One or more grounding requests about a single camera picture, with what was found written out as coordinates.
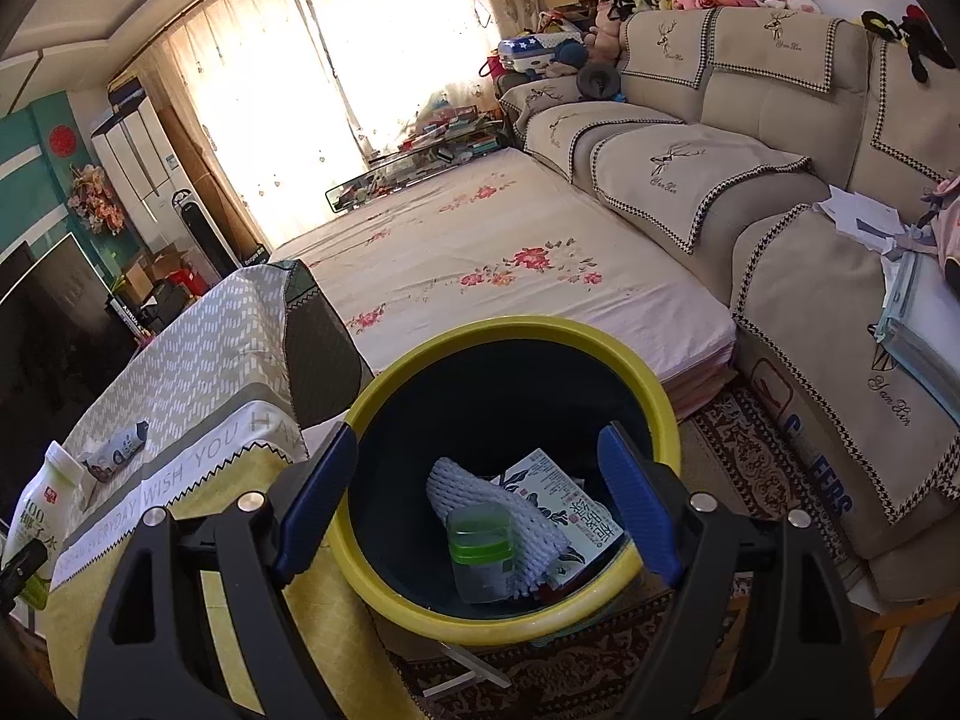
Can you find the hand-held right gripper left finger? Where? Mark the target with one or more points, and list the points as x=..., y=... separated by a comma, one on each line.
x=330, y=480

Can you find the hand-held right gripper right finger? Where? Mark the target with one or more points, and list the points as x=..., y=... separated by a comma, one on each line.
x=637, y=495

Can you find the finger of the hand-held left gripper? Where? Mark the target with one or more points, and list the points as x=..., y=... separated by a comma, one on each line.
x=22, y=566

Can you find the white tea drink carton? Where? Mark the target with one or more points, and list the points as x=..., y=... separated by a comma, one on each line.
x=555, y=487

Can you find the white foam net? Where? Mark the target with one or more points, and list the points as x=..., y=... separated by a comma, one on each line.
x=465, y=484

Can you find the clear cup with green lid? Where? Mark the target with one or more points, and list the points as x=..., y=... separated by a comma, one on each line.
x=480, y=540

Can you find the yellow-rimmed dark bin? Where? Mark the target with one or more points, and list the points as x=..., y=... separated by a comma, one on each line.
x=525, y=330

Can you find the white green drink pouch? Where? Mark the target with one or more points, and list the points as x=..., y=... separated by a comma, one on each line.
x=45, y=510

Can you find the patterned brown rug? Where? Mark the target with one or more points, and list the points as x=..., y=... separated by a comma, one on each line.
x=750, y=457

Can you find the small white blue packet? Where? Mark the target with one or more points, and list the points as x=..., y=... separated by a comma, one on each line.
x=116, y=454

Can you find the grey yellow patterned tablecloth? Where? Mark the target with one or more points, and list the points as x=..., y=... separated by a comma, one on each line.
x=202, y=360

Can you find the cardboard box blue letters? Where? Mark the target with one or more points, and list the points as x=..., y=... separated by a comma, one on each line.
x=814, y=465

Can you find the black television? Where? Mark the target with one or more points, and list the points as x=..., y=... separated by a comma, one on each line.
x=52, y=330

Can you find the open cardboard boxes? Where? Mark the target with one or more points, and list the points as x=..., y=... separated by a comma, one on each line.
x=161, y=277

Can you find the white tower fan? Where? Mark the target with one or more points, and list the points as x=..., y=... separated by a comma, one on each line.
x=202, y=232

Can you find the glass low table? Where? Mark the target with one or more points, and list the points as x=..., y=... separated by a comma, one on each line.
x=375, y=184

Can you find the floral sheet bed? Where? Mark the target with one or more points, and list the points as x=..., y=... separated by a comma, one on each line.
x=487, y=217

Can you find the beige sofa with covers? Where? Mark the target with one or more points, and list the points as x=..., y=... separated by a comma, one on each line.
x=765, y=187

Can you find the white loose papers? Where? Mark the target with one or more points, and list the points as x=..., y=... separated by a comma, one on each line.
x=855, y=217

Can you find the artificial flower bunch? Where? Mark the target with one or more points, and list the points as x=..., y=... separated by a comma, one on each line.
x=94, y=199

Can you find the pile of books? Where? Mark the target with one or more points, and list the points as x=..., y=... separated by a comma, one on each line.
x=457, y=131

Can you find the white tall cabinet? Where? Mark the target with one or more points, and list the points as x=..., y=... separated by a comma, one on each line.
x=142, y=157

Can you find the sheer window curtain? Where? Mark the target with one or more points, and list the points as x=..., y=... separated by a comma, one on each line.
x=262, y=90

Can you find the pink cloth item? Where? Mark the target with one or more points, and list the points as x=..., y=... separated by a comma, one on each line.
x=946, y=225

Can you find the dark neck pillow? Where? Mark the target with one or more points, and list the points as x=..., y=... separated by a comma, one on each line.
x=598, y=80

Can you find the blue star-print case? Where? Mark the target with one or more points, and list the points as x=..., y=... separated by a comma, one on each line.
x=529, y=52

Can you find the black plush toy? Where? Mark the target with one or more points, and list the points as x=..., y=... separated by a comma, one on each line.
x=911, y=37

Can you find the red round wall decoration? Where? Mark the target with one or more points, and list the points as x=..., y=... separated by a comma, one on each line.
x=64, y=141

